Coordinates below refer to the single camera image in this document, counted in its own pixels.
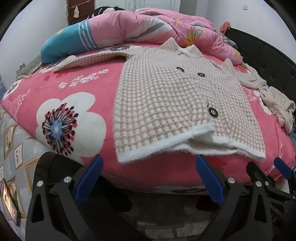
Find pink floral bed sheet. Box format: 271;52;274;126
0;43;296;193

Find dark blue cloth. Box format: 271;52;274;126
288;120;296;145

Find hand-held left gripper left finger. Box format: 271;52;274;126
25;154;104;241

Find cream knit sweater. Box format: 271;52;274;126
233;62;267;90

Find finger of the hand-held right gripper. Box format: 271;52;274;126
273;157;296;186
246;161;278;189

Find brown wooden door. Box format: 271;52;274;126
66;0;96;26

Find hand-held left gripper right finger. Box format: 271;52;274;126
195;155;274;241

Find black padded headboard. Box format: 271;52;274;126
228;27;296;102

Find grey checked cloth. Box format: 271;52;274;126
220;32;238;49

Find smartphone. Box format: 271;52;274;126
1;178;21;226

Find grey patterned bed cover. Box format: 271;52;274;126
0;107;56;220

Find white fluffy cloth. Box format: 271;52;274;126
258;85;296;135

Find beige white checked coat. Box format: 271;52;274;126
53;37;266;164

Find white wardrobe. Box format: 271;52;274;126
96;0;181;12

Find grey green cloth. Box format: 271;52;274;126
16;54;43;79

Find pink printed quilt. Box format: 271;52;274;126
40;8;243;66

